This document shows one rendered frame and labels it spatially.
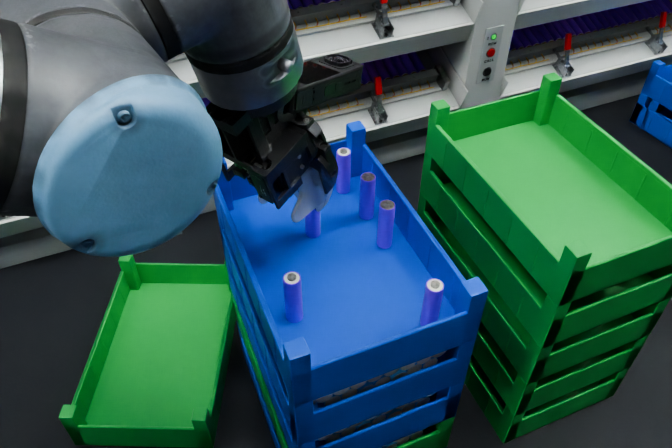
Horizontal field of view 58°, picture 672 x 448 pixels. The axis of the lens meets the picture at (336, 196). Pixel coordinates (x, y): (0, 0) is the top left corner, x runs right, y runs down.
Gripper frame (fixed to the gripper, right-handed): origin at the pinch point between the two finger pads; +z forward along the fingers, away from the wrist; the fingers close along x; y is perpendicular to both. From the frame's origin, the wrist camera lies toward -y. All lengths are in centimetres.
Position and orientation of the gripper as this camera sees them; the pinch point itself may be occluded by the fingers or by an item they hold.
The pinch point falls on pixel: (312, 194)
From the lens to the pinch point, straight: 69.6
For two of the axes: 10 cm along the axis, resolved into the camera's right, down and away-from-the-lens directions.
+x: 7.9, 4.1, -4.5
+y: -5.9, 7.1, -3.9
